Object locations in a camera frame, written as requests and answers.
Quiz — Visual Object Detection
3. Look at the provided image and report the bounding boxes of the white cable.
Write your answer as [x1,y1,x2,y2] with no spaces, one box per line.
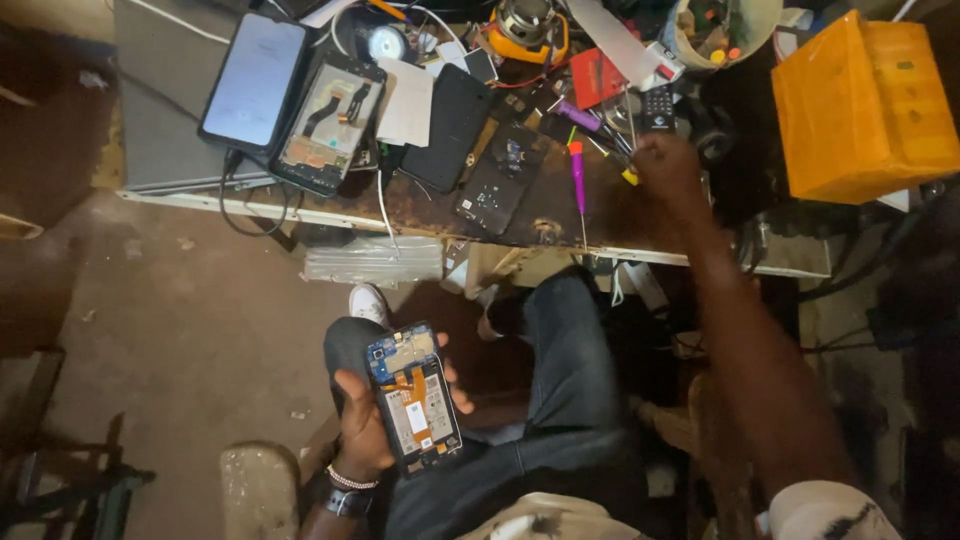
[374,168,403,258]

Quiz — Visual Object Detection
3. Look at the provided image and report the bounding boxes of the wooden stool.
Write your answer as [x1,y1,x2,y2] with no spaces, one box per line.
[636,371,760,540]

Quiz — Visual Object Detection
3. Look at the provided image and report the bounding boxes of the black keypad phone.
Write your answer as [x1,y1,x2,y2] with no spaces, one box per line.
[641,84,677,137]

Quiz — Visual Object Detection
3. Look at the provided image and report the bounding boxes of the thick black cables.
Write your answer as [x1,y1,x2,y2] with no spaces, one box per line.
[796,208,927,304]

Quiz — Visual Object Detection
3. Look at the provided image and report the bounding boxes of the long purple screwdriver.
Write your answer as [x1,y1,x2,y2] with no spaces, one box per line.
[567,141,591,253]

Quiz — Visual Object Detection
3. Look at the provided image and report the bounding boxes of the yellow device with metal drum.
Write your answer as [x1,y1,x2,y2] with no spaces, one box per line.
[486,0,571,66]

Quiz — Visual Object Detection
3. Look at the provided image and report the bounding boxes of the person's light shirt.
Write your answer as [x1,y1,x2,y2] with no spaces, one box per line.
[456,480,903,540]

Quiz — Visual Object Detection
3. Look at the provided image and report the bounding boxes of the concrete block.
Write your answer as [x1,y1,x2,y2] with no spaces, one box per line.
[219,441,302,540]

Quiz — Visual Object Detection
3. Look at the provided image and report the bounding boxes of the black wristwatch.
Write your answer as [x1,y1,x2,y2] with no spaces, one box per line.
[323,486,376,519]

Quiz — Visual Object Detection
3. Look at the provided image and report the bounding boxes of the black phone back cover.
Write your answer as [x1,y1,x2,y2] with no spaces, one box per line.
[399,63,496,195]

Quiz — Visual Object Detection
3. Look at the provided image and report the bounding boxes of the dark metal chair frame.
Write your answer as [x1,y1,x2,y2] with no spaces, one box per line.
[0,411,156,540]

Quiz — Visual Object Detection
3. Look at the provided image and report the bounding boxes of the white paper strip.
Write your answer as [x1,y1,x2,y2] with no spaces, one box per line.
[565,0,686,92]

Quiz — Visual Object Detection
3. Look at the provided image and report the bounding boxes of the round shiny disc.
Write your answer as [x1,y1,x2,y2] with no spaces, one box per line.
[366,25,411,66]

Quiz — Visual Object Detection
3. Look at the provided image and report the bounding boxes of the red card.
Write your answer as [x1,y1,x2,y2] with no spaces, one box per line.
[570,48,628,112]

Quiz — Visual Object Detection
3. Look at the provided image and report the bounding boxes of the beaded bracelet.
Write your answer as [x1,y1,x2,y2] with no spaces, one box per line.
[325,463,381,492]

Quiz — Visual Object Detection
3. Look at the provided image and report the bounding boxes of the orange plastic box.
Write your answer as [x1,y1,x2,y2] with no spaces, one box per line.
[771,9,960,205]

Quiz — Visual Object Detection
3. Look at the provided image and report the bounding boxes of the white shoe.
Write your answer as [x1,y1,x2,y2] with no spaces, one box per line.
[348,283,392,328]

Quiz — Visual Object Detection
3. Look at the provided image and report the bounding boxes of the person's left hand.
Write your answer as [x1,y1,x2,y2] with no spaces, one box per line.
[330,332,477,485]

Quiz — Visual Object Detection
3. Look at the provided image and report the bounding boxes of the white paper sheet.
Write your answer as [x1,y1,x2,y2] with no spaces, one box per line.
[374,56,437,149]

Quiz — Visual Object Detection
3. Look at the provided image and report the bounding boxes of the white bucket of tools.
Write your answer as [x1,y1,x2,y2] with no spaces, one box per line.
[663,0,786,73]

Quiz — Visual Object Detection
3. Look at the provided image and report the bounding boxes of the short purple screwdriver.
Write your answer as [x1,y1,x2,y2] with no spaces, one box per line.
[555,99,603,133]

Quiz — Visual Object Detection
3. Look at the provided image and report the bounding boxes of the person's right hand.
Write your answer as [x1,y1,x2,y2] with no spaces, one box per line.
[630,133,711,220]

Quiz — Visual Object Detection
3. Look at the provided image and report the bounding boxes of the white power strip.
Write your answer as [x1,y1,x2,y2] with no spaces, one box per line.
[621,261,670,313]

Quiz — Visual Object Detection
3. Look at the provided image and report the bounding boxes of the phone with blue board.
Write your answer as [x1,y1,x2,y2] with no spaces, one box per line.
[365,322,464,480]

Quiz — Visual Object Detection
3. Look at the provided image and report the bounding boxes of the clear plastic bag pack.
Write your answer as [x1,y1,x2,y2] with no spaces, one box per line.
[301,235,446,288]

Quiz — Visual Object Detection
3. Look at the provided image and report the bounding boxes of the opened phone frame with flex cables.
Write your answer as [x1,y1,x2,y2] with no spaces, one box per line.
[268,54,389,198]

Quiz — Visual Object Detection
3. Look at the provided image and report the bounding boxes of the person's dark jeans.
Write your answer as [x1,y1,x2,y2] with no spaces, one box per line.
[322,266,655,540]

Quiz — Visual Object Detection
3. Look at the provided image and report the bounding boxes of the grey laptop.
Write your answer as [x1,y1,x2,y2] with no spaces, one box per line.
[112,0,280,193]

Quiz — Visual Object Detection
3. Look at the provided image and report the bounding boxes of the black cable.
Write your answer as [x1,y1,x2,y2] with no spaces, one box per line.
[219,148,291,240]

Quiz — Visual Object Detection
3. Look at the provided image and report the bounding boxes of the black smartphone with grey screen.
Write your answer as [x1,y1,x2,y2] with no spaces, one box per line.
[197,11,313,159]

